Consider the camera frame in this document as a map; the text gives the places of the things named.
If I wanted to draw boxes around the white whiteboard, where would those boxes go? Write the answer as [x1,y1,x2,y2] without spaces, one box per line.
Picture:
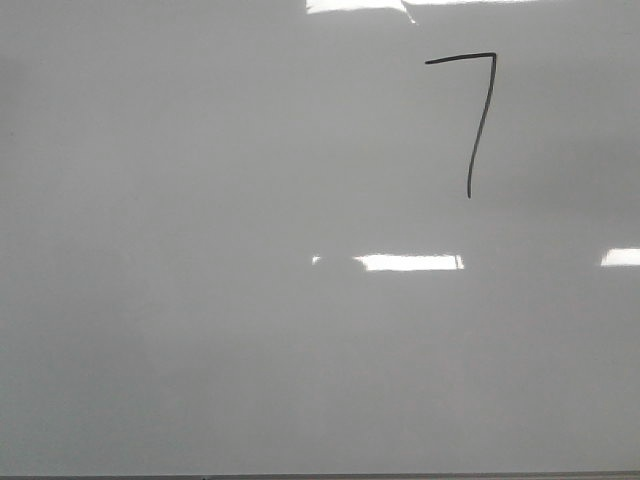
[1,1,639,475]

